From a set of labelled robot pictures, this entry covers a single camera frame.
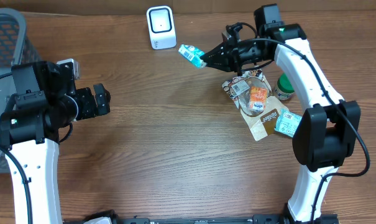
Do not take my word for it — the orange tissue pack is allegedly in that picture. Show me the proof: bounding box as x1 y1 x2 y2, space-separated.
248 86 268 113

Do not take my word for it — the clear plastic snack bag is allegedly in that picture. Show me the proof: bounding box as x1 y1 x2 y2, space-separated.
221 69 288 141

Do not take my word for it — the teal wet wipes pack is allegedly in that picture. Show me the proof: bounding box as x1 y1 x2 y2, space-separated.
274 109 302 138

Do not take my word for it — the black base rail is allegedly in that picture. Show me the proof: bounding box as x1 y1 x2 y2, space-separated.
63 210 341 224

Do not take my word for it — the white barcode scanner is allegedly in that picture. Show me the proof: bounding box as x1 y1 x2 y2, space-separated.
146 6 177 50

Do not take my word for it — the teal tissue pack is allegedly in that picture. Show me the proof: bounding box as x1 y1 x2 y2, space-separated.
178 44 207 68

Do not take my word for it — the green lid jar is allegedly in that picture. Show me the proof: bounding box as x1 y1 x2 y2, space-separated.
273 73 295 101

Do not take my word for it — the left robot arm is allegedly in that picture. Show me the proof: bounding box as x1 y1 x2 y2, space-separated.
0 59 111 223

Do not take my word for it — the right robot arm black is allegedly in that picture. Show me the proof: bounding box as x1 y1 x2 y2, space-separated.
201 4 360 223

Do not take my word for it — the grey plastic mesh basket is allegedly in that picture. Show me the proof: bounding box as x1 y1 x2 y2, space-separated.
0 7 42 174

